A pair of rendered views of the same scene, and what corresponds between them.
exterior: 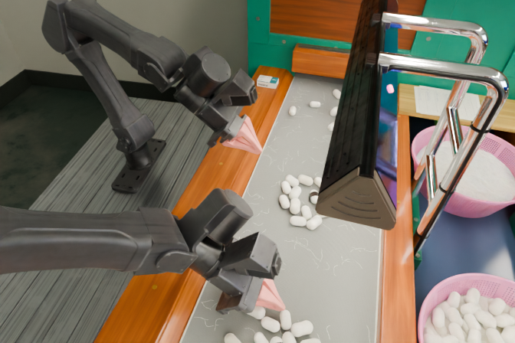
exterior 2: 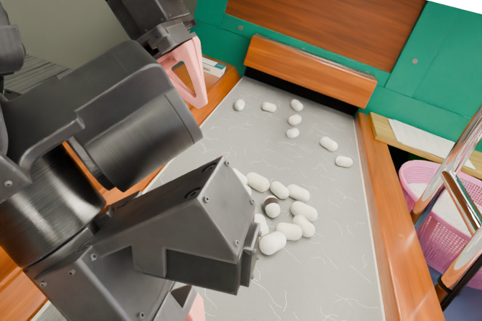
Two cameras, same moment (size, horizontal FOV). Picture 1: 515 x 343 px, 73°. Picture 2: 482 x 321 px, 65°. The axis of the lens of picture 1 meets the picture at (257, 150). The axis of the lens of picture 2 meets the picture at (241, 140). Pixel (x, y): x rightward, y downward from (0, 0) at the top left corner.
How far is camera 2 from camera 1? 33 cm
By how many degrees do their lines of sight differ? 19
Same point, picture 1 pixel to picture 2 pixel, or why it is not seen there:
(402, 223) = (415, 267)
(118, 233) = not seen: outside the picture
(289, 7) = not seen: outside the picture
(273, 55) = (222, 44)
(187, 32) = (107, 32)
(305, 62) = (264, 55)
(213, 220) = (107, 97)
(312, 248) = (268, 286)
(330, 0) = not seen: outside the picture
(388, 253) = (407, 312)
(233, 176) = not seen: hidden behind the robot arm
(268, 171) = (199, 161)
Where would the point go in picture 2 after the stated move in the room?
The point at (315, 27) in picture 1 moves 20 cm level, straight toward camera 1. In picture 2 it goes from (282, 19) to (283, 34)
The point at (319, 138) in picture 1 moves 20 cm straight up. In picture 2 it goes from (275, 142) to (317, 36)
